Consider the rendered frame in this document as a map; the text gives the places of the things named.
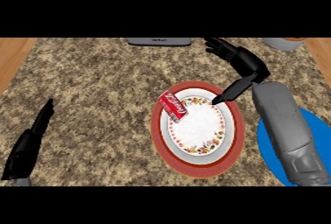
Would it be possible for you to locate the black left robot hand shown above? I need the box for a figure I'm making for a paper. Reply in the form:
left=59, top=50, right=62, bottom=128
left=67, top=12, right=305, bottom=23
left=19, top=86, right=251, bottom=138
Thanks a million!
left=0, top=98, right=56, bottom=181

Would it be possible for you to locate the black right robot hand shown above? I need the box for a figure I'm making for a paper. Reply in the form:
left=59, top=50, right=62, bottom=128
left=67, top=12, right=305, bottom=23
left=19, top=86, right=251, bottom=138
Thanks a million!
left=202, top=37, right=271, bottom=106

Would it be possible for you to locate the red soda can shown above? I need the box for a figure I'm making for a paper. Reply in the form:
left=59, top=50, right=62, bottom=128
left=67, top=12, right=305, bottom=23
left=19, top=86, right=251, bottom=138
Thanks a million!
left=158, top=91, right=190, bottom=123

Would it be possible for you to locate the white floral rimmed plate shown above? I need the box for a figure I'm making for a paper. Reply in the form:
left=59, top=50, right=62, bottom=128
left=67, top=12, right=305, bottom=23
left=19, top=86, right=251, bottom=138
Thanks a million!
left=159, top=87, right=236, bottom=165

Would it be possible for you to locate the blue round plate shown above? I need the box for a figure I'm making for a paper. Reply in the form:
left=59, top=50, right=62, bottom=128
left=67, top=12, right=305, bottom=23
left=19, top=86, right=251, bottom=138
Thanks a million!
left=255, top=108, right=331, bottom=186

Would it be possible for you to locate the grey round pot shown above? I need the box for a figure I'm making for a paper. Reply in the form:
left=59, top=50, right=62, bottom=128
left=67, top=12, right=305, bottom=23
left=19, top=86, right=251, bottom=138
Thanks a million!
left=261, top=37, right=308, bottom=52

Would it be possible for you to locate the grey flat appliance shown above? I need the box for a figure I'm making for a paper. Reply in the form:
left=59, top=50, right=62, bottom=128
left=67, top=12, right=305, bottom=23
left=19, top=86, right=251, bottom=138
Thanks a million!
left=127, top=37, right=192, bottom=47

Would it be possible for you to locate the red round placemat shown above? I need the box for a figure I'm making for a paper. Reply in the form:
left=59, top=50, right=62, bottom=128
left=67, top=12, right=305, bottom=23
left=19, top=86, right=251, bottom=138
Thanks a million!
left=149, top=80, right=246, bottom=179

